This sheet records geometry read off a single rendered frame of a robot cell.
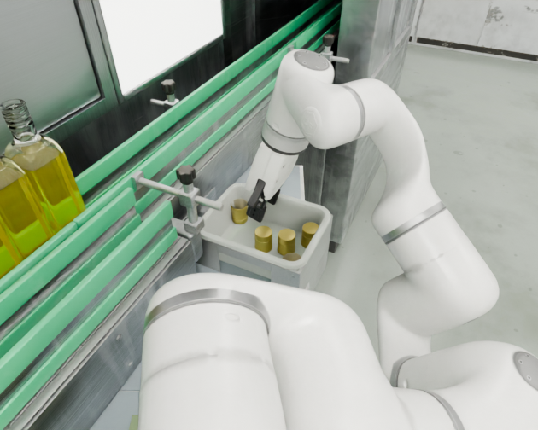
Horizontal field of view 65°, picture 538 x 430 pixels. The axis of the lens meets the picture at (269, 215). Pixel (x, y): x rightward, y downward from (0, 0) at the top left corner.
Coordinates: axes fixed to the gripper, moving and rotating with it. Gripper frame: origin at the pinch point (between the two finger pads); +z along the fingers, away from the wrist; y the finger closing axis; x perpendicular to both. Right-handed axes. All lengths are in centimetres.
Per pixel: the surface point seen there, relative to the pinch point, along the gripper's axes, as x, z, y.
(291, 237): 7.3, 5.5, -0.9
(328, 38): -11, -10, -51
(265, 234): 2.5, 6.8, 0.6
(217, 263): -2.6, 12.4, 8.2
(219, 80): -27.2, 0.4, -28.3
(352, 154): 6, 33, -73
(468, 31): 28, 65, -348
